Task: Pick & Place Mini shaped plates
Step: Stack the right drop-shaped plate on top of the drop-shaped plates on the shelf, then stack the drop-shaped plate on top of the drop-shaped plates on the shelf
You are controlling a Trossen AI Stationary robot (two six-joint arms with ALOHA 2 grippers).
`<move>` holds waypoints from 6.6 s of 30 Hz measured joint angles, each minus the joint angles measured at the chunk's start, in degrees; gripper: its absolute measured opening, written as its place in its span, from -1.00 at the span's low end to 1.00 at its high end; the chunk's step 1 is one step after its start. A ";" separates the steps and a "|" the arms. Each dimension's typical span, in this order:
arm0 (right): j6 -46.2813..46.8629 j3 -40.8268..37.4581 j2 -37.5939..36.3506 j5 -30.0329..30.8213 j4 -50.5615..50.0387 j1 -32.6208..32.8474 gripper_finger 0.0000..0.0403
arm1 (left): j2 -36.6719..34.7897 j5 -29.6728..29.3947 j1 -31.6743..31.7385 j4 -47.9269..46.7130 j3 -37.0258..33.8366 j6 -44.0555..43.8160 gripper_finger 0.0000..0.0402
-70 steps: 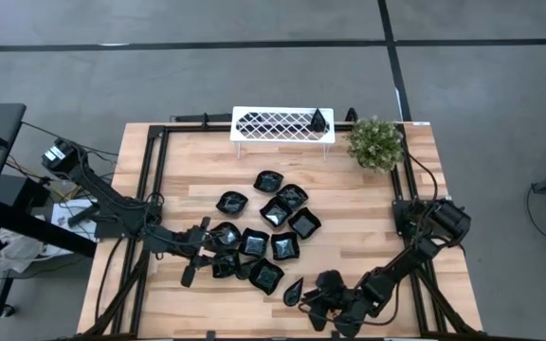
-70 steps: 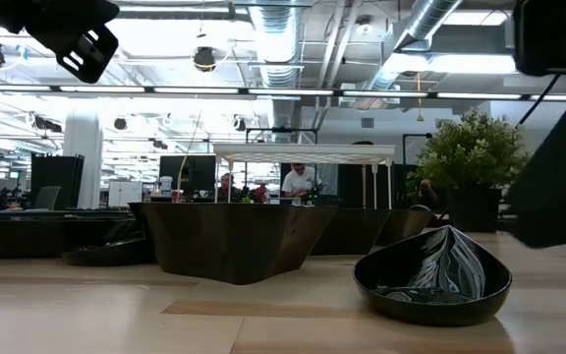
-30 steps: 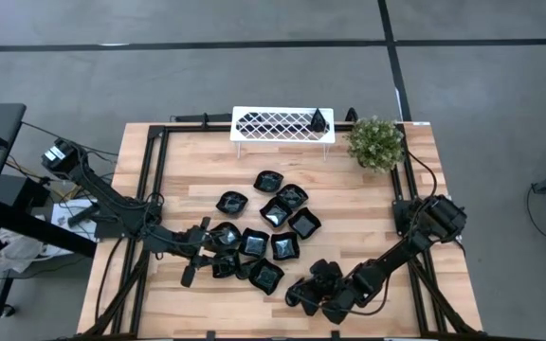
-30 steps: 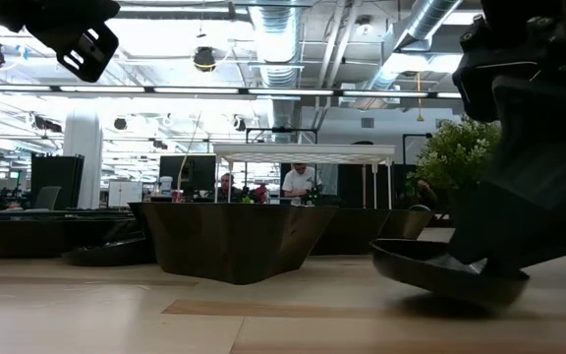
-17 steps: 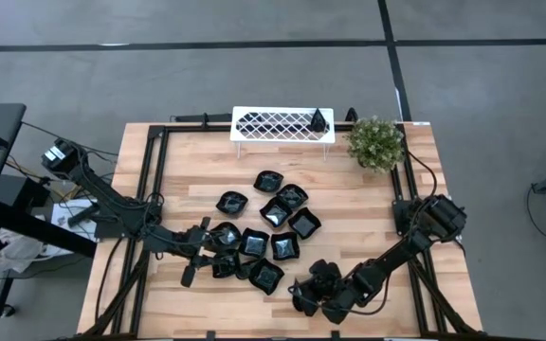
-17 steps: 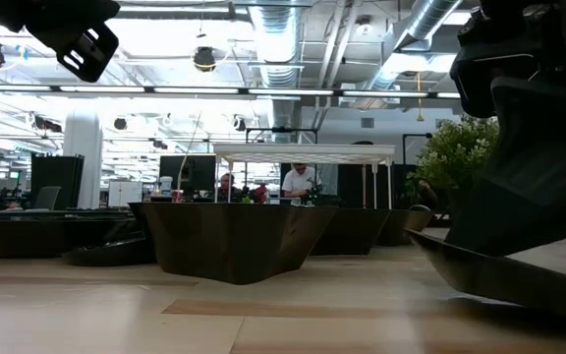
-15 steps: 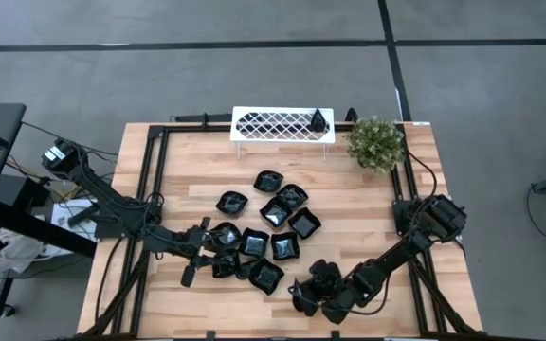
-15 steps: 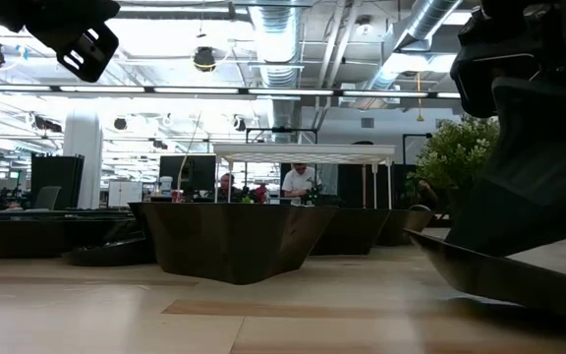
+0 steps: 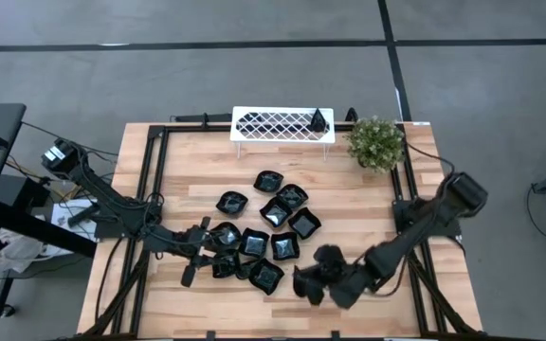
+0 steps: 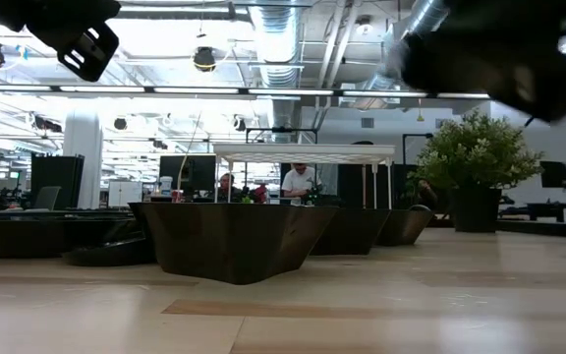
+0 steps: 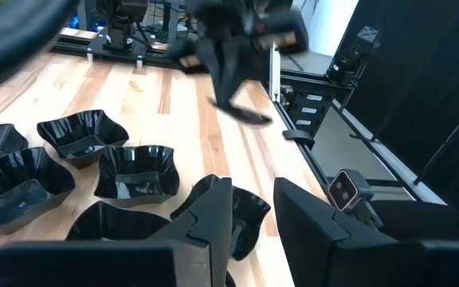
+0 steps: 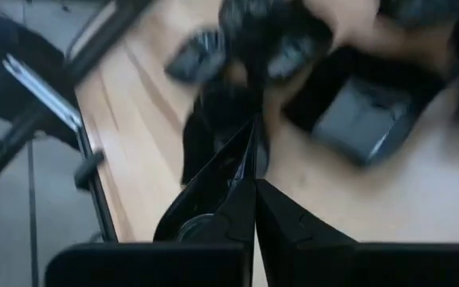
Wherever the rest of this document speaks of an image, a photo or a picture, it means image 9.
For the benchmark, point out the black clamp bar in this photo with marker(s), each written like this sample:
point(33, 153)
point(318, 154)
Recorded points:
point(206, 118)

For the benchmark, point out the white paper sheet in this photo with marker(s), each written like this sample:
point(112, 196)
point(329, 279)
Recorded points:
point(62, 213)

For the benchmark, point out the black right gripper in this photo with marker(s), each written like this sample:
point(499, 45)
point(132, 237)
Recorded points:
point(351, 286)

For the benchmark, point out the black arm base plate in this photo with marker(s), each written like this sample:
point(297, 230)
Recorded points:
point(112, 229)
point(446, 229)

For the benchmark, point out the white lattice shelf rack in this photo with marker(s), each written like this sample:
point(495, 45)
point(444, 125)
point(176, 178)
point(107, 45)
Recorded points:
point(278, 138)

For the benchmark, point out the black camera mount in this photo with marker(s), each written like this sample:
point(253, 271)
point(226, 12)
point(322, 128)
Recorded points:
point(351, 116)

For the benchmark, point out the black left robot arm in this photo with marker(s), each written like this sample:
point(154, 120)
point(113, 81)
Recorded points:
point(107, 199)

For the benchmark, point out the white plastic bag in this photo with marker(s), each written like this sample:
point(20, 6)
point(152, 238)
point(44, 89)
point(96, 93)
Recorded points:
point(17, 251)

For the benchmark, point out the black metal table frame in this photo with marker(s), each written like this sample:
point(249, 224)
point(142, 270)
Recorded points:
point(183, 128)

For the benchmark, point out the small green potted plant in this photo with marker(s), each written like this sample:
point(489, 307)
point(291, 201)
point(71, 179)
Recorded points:
point(377, 142)

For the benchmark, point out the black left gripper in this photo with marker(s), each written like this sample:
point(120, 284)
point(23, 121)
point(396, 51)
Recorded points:
point(192, 241)

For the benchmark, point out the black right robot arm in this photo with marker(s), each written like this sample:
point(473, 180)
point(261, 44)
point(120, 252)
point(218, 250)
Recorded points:
point(410, 239)

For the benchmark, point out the small black table bracket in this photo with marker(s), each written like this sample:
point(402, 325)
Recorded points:
point(210, 335)
point(335, 335)

